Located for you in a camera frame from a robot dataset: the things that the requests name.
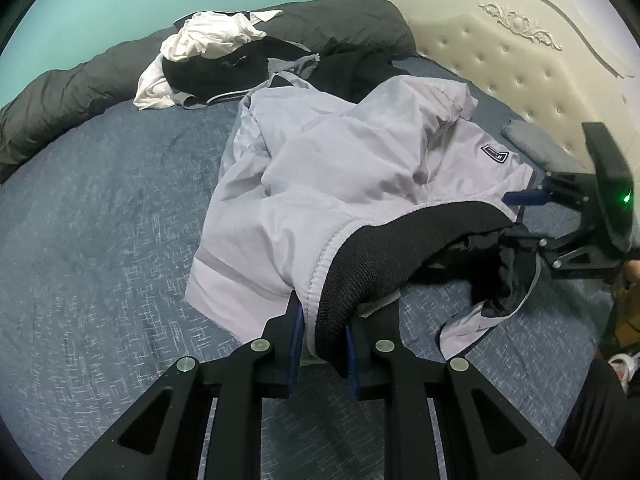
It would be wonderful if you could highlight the light grey zip jacket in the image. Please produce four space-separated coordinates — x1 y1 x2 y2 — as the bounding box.
186 75 540 371

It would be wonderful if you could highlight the person's right hand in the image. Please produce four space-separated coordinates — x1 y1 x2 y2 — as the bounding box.
623 260 640 284

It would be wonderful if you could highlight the small grey folded cloth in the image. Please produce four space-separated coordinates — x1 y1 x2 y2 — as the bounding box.
501 120 590 174

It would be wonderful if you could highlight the cream tufted headboard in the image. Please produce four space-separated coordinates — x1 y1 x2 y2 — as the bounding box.
390 0 639 170

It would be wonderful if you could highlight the blue patterned bed cover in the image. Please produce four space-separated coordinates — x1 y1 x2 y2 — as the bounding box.
1 100 612 479

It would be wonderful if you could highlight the black garment in pile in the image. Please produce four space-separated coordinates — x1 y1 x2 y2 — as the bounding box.
162 38 407 105

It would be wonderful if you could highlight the dark grey rolled duvet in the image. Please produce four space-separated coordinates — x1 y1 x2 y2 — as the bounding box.
1 0 416 181

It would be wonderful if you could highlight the white crumpled garment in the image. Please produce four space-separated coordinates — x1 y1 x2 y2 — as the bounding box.
134 9 283 110

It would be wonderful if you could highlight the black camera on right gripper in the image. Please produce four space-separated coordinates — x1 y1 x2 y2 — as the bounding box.
582 122 634 254

